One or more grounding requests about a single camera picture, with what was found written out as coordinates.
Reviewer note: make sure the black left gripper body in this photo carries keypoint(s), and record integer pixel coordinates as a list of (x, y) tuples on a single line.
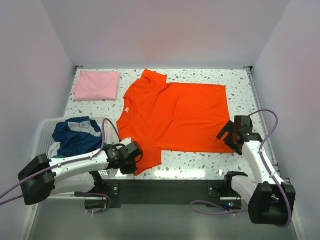
[(129, 167)]

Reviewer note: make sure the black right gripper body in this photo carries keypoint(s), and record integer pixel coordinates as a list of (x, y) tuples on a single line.
[(236, 148)]

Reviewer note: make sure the orange t shirt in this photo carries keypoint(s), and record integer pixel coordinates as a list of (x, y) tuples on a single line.
[(181, 117)]

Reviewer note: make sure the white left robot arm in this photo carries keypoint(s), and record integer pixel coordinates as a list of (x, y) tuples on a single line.
[(40, 178)]

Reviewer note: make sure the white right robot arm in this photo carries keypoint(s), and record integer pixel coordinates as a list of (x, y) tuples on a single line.
[(270, 200)]

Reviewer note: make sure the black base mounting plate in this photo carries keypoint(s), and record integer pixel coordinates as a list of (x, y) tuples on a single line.
[(160, 192)]

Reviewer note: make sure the navy blue t shirt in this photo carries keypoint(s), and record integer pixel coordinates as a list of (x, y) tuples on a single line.
[(77, 136)]

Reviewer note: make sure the white garment in basket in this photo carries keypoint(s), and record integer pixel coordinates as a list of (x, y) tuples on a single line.
[(53, 150)]

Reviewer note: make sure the folded pink t shirt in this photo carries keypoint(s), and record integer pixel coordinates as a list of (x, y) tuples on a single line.
[(97, 86)]

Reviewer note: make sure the white plastic laundry basket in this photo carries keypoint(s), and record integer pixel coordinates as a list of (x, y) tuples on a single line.
[(45, 140)]

